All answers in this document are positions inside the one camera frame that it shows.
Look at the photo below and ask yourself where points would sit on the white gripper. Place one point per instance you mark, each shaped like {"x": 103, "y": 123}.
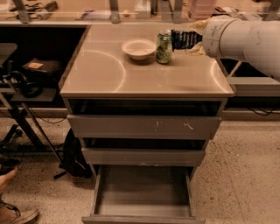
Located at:
{"x": 210, "y": 38}

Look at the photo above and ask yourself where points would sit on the dark blue rxbar wrapper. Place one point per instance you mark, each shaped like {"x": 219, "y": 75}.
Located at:
{"x": 184, "y": 40}

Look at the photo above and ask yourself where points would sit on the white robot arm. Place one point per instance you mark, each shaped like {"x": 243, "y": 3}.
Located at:
{"x": 256, "y": 42}

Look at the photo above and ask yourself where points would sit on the grey drawer cabinet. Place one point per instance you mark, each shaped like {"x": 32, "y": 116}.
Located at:
{"x": 104, "y": 81}

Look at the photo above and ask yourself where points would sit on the middle drawer front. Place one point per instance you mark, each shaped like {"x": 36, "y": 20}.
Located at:
{"x": 95, "y": 156}

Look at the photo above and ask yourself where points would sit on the top drawer front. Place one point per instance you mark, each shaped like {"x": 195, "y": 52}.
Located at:
{"x": 144, "y": 127}

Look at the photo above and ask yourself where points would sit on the open bottom drawer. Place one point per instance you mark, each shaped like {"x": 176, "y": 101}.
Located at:
{"x": 142, "y": 195}

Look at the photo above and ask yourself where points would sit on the pink stacked trays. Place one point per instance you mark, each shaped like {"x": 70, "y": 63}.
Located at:
{"x": 200, "y": 9}

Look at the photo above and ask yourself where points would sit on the green soda can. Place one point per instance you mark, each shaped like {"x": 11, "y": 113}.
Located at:
{"x": 164, "y": 47}

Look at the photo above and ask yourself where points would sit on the stick with white tip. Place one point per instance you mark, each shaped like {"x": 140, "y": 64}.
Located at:
{"x": 237, "y": 65}

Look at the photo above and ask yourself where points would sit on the white bowl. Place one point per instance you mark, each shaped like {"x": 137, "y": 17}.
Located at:
{"x": 138, "y": 48}

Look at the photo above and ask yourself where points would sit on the black box with label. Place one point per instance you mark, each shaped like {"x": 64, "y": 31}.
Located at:
{"x": 43, "y": 66}

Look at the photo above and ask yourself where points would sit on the black backpack on floor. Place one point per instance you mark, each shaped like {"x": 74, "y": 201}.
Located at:
{"x": 73, "y": 161}

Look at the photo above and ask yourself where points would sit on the black headphones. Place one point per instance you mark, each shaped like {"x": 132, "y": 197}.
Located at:
{"x": 27, "y": 88}

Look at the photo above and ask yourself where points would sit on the black tripod stand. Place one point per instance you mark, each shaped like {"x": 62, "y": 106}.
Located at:
{"x": 6, "y": 50}

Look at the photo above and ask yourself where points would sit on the brown shoe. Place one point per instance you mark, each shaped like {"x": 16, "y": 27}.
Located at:
{"x": 10, "y": 214}

